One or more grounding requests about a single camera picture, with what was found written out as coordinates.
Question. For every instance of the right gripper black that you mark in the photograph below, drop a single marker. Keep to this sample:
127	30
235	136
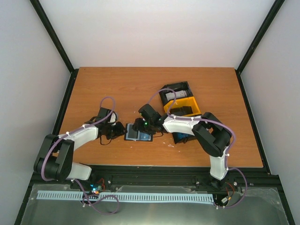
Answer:
138	126

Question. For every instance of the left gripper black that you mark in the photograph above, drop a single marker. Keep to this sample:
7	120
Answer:
120	131

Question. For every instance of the blue VIP card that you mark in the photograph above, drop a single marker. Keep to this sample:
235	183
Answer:
144	137

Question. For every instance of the black leather card holder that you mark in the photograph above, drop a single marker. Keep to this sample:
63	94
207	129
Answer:
125	136

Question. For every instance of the black cards stack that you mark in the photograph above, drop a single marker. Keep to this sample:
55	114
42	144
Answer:
181	111

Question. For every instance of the yellow bin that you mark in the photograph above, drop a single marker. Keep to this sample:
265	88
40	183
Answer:
188	101

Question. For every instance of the black bin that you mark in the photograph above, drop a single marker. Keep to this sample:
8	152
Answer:
185	140
178	90

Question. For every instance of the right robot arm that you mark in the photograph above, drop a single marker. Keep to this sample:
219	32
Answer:
215	138

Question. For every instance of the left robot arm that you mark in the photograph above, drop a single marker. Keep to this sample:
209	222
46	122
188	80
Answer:
55	158

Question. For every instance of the blue cards stack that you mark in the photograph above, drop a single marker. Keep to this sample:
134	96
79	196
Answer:
182	135

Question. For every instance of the white cards stack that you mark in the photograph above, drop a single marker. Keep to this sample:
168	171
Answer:
177	94

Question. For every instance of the green led circuit board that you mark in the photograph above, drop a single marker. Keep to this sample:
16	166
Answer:
97	188

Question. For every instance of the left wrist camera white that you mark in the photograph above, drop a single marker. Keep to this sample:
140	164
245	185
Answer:
113	118

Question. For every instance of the light blue cable duct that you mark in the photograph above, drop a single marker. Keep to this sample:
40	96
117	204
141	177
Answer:
127	197

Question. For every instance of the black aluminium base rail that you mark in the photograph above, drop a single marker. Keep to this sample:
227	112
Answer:
196	178

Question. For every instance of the left black frame post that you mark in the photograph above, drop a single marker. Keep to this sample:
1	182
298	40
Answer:
52	34

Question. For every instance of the black frame post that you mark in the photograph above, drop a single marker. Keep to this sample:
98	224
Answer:
275	8
52	34

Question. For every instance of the right black frame post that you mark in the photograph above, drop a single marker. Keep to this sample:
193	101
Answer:
275	8

